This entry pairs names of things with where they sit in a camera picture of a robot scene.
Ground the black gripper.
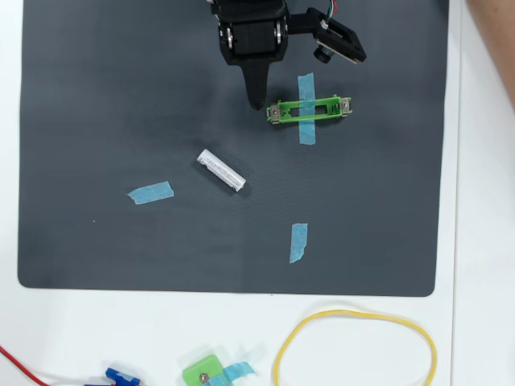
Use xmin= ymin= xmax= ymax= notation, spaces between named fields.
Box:
xmin=218 ymin=11 xmax=290 ymax=112

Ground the white AA battery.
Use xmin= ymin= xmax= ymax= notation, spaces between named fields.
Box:
xmin=196 ymin=148 xmax=247 ymax=193

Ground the person's bare forearm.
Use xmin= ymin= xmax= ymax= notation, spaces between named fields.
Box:
xmin=466 ymin=0 xmax=515 ymax=116

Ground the green battery holder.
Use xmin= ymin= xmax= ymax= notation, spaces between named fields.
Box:
xmin=266 ymin=95 xmax=354 ymax=128

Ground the long blue tape strip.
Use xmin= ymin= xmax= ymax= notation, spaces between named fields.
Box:
xmin=297 ymin=72 xmax=317 ymax=146

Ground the dark grey rubber mat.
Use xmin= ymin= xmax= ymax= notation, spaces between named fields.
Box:
xmin=16 ymin=0 xmax=451 ymax=298

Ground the wide blue tape strip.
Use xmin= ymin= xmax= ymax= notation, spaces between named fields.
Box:
xmin=126 ymin=180 xmax=175 ymax=206

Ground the short blue tape strip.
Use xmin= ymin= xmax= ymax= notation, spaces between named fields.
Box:
xmin=288 ymin=223 xmax=309 ymax=265

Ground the yellow rubber band loop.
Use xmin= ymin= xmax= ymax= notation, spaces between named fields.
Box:
xmin=272 ymin=309 xmax=439 ymax=386

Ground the blue tape on green block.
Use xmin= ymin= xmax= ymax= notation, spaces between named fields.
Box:
xmin=208 ymin=360 xmax=257 ymax=386

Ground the green block with screw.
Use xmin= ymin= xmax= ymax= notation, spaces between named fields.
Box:
xmin=181 ymin=353 xmax=226 ymax=386

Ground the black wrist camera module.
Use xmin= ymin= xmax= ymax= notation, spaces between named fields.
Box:
xmin=287 ymin=6 xmax=368 ymax=66

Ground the blue wire connector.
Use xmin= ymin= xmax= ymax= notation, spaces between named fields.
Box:
xmin=84 ymin=366 xmax=142 ymax=386

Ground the red wire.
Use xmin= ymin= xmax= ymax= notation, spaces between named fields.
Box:
xmin=0 ymin=345 xmax=52 ymax=386

